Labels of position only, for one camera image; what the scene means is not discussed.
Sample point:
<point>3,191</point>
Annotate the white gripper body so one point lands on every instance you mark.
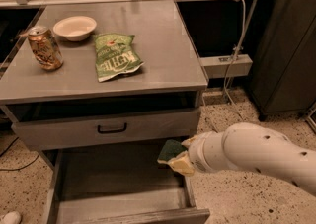
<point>198,153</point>

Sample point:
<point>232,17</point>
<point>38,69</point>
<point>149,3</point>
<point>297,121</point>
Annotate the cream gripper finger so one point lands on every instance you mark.
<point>186,143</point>
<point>182,164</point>

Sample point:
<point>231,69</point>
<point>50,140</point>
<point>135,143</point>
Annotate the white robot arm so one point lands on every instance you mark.
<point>243,147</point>

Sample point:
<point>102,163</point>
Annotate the grey top drawer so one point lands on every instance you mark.
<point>96,121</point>

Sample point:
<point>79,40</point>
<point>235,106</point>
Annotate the grey open middle drawer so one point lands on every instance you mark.
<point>119,184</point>

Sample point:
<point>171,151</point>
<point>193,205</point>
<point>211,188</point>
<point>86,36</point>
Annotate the grey drawer cabinet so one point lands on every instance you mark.
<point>170,63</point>

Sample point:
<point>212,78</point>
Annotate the dark cabinet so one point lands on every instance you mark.
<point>284,66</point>

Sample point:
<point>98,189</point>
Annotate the green chip bag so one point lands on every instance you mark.
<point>115,56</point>

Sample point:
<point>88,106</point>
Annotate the white paper bowl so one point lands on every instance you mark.
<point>75,28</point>

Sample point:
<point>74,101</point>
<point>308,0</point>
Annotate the gold soda can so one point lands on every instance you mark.
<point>45,48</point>

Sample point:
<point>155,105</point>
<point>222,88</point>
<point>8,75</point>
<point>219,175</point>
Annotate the white shoe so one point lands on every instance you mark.
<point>13,217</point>

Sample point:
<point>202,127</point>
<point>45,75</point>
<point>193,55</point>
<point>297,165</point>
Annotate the black drawer handle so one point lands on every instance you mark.
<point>110,129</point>

